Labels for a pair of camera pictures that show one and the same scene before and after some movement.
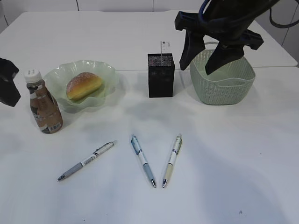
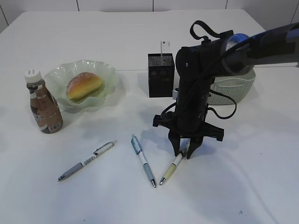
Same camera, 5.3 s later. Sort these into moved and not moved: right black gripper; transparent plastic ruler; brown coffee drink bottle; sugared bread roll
Moved: right black gripper
Not moved: transparent plastic ruler; sugared bread roll; brown coffee drink bottle
